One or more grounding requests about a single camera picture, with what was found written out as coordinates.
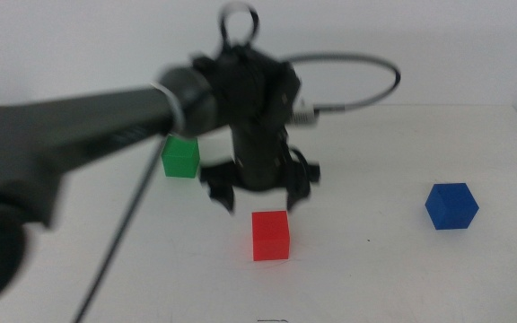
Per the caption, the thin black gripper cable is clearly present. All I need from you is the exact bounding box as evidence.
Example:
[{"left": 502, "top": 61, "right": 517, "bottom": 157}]
[{"left": 285, "top": 145, "right": 314, "bottom": 185}]

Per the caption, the green cube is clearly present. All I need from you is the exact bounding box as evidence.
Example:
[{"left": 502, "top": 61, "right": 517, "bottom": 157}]
[{"left": 161, "top": 135, "right": 201, "bottom": 179}]

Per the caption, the blue cube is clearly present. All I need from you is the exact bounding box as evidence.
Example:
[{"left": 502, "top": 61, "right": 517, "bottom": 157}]
[{"left": 424, "top": 181, "right": 480, "bottom": 231}]

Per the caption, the short black looped cable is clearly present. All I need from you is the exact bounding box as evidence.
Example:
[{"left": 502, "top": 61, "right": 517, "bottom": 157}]
[{"left": 217, "top": 1, "right": 260, "bottom": 49}]

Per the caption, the red cube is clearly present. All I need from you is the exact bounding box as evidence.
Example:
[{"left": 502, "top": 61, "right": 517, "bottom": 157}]
[{"left": 251, "top": 210, "right": 292, "bottom": 263}]

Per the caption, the thick braided black cable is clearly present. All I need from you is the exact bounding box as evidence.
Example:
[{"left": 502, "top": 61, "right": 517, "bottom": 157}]
[{"left": 70, "top": 52, "right": 402, "bottom": 323}]

